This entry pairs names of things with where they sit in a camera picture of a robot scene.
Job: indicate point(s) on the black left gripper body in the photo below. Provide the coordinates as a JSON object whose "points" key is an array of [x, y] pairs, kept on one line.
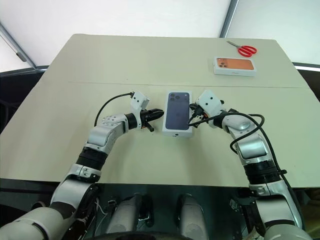
{"points": [[145, 118]]}

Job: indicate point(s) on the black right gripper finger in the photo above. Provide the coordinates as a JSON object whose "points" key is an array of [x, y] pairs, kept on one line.
{"points": [[193, 106], [195, 124]]}

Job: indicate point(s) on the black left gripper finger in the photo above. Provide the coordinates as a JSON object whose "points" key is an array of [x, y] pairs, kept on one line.
{"points": [[156, 116], [157, 111]]}

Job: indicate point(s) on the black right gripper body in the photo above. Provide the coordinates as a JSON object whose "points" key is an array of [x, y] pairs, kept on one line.
{"points": [[200, 115]]}

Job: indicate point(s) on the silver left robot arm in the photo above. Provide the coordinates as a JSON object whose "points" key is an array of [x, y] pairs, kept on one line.
{"points": [[100, 135]]}

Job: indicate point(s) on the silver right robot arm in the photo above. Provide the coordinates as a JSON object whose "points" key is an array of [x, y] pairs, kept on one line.
{"points": [[252, 145]]}

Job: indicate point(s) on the phone box with orange print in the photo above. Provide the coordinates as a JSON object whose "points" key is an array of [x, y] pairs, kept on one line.
{"points": [[235, 65]]}

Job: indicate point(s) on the grey rounded shape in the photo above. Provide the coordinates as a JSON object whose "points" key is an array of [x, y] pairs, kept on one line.
{"points": [[192, 220], [125, 220]]}

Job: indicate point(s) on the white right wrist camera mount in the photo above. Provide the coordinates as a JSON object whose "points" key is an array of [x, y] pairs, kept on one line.
{"points": [[210, 101]]}

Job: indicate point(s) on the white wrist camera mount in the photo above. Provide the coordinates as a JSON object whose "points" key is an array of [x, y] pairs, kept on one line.
{"points": [[210, 101], [138, 100]]}

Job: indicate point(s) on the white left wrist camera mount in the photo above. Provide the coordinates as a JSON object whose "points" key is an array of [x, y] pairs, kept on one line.
{"points": [[138, 100]]}

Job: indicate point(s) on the dark window frame bar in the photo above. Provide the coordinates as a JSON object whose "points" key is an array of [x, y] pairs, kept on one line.
{"points": [[228, 20]]}

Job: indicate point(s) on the grey window frame bar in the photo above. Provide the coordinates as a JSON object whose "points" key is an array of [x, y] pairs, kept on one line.
{"points": [[17, 47]]}

